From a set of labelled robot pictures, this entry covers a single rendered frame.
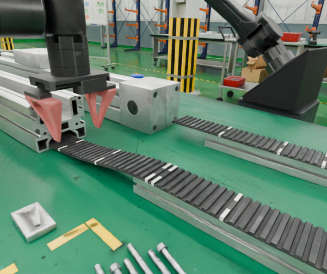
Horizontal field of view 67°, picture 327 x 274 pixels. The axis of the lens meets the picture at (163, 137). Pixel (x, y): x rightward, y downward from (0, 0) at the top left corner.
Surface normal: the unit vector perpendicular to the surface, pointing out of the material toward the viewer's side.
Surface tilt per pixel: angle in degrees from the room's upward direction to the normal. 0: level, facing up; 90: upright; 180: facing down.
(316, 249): 0
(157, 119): 90
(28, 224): 0
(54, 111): 111
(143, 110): 90
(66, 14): 90
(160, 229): 0
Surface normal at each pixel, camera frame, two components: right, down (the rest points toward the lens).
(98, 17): -0.39, 0.37
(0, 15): 0.73, 0.47
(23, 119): -0.62, 0.30
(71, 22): 0.64, 0.33
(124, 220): 0.03, -0.91
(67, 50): 0.33, 0.39
